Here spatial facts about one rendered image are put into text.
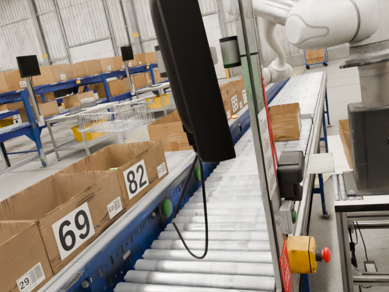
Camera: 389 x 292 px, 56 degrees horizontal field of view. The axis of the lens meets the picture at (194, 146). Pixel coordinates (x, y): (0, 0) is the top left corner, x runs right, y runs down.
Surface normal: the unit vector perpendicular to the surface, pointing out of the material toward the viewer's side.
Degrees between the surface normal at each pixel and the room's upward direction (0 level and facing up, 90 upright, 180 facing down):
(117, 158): 90
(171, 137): 91
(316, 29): 99
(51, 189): 90
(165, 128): 90
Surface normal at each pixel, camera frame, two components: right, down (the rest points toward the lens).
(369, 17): 0.22, 0.17
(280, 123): -0.30, 0.29
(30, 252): 0.93, -0.08
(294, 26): -0.91, 0.29
